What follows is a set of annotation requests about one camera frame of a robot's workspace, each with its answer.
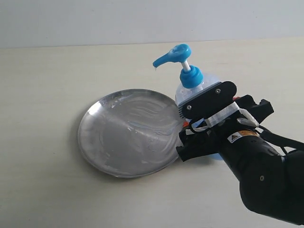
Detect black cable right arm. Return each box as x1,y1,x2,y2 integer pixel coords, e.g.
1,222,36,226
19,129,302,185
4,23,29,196
257,124,304,156

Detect blue pump lotion bottle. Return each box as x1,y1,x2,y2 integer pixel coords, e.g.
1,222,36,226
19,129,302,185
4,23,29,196
152,44,236,162

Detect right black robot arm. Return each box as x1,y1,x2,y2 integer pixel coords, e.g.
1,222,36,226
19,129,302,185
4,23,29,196
177,95,304,225

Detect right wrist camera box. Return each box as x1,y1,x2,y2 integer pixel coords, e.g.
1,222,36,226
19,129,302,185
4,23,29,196
178,81,237,120

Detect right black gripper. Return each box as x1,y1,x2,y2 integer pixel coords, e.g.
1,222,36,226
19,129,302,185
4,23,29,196
176,95,274,162

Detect round stainless steel plate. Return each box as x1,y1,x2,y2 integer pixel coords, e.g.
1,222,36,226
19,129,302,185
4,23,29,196
77,88,184,178

